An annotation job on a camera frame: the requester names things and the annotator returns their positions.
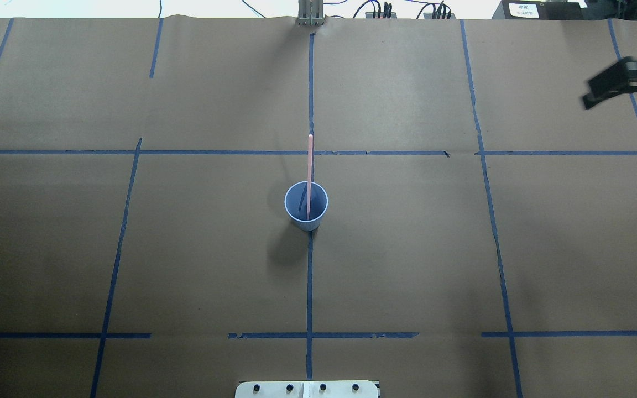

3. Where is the black connector block left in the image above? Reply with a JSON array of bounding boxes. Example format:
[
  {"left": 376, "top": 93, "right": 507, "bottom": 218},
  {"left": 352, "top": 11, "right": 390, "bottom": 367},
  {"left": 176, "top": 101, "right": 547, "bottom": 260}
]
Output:
[{"left": 364, "top": 1, "right": 397, "bottom": 19}]

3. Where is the brown paper table cover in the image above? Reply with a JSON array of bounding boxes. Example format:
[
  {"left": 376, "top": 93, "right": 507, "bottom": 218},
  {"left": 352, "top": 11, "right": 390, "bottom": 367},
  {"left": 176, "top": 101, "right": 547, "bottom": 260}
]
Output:
[{"left": 0, "top": 15, "right": 637, "bottom": 397}]

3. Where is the black electronics box with label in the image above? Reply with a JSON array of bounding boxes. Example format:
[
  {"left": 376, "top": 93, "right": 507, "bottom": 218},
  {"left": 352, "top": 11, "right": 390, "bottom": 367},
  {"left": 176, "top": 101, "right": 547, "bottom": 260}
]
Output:
[{"left": 491, "top": 1, "right": 586, "bottom": 20}]

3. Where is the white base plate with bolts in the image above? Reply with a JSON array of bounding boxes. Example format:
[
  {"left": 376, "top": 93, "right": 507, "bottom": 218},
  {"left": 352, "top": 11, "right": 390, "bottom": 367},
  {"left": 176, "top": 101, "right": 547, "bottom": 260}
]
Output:
[{"left": 234, "top": 380, "right": 382, "bottom": 397}]

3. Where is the blue ribbed plastic cup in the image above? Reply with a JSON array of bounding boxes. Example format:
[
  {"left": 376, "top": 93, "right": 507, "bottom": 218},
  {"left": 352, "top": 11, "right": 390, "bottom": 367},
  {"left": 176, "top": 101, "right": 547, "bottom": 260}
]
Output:
[{"left": 284, "top": 181, "right": 330, "bottom": 232}]

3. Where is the aluminium frame post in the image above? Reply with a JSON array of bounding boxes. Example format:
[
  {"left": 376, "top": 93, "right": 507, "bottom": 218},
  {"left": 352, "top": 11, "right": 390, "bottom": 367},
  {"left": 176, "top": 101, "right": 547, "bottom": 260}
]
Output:
[{"left": 296, "top": 0, "right": 325, "bottom": 26}]

